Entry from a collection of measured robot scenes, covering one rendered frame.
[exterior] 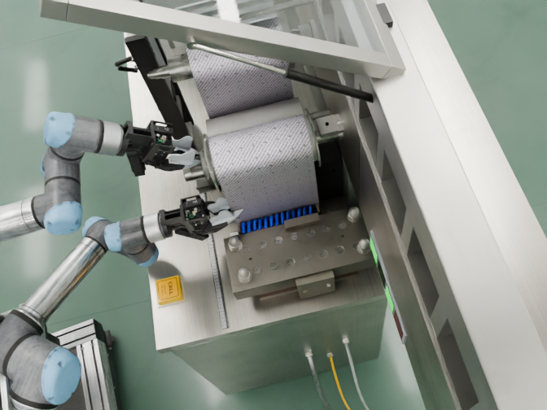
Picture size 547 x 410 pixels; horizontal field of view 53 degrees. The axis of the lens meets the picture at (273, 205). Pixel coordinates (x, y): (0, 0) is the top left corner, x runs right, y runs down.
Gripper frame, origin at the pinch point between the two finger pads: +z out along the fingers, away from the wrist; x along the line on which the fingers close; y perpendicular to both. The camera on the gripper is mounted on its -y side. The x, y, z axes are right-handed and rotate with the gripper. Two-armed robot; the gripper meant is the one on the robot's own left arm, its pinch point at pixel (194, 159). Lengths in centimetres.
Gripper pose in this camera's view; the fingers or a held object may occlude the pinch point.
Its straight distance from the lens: 138.7
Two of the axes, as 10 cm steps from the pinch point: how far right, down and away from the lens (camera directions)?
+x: -2.0, -8.5, 4.8
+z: 8.3, 1.1, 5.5
